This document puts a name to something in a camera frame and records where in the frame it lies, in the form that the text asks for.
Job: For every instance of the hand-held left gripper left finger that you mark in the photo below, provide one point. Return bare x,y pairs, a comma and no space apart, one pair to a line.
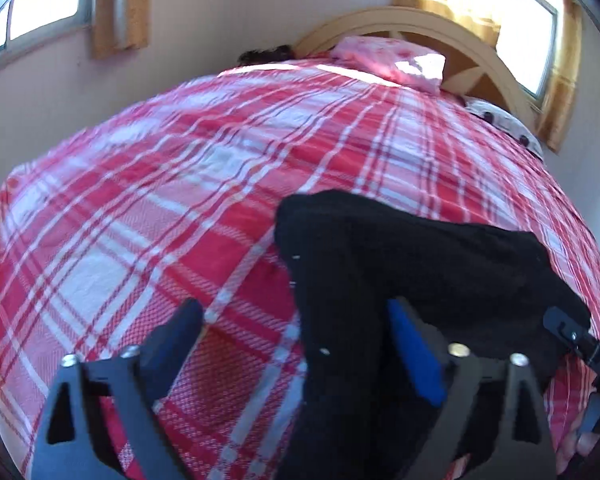
175,345

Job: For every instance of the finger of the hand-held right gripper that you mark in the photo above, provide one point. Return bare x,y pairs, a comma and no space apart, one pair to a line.
565,327

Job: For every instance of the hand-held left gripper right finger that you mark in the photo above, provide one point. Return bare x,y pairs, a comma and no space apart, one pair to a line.
415,355

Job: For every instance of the black pants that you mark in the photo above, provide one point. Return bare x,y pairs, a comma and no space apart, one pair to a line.
405,250

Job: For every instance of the person's right hand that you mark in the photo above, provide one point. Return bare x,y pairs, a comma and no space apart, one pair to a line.
580,447

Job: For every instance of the red plaid bed sheet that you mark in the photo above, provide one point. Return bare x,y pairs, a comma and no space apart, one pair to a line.
155,185

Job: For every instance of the white black patterned pillow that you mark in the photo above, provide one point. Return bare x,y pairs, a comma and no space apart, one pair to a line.
505,122

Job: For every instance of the beige wooden headboard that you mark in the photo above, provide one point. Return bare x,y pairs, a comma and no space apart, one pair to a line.
480,45

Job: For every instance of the pink floral pillow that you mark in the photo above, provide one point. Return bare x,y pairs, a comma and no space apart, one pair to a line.
380,57

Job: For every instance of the dark cloth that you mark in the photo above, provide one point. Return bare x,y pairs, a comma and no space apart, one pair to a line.
265,55

